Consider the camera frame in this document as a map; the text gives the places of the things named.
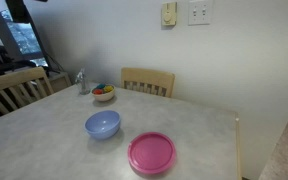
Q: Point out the beige wall thermostat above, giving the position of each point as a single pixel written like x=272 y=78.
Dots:
x=169 y=14

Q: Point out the light wooden chair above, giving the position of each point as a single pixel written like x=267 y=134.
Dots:
x=14 y=78

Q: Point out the white ceramic bowl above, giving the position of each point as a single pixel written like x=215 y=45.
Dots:
x=104 y=97

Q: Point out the pink plastic bowl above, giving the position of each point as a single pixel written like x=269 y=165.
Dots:
x=151 y=153

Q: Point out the blue toy piece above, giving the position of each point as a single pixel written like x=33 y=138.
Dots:
x=100 y=86

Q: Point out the blue plastic bowl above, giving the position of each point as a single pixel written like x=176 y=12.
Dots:
x=102 y=128

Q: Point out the clear glass jar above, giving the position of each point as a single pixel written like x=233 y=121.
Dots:
x=83 y=87

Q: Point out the speckled stone countertop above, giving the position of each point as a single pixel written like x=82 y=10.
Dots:
x=287 y=153

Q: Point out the wooden chair back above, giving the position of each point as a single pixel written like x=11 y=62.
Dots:
x=147 y=76

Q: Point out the yellow toy piece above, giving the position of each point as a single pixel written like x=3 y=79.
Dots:
x=108 y=88

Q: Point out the dark flat monitor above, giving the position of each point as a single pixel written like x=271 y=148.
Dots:
x=22 y=38

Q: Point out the red toy piece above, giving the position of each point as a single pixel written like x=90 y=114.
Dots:
x=97 y=91

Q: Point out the white light switch plate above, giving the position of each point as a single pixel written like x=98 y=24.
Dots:
x=200 y=12

